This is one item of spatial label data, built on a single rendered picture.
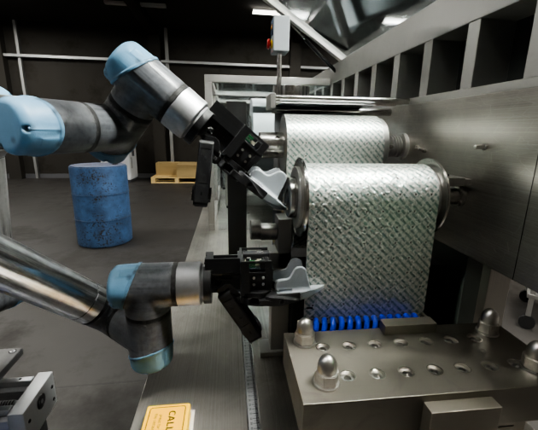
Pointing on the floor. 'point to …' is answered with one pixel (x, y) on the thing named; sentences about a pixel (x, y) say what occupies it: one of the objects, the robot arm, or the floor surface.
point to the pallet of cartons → (178, 171)
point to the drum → (101, 204)
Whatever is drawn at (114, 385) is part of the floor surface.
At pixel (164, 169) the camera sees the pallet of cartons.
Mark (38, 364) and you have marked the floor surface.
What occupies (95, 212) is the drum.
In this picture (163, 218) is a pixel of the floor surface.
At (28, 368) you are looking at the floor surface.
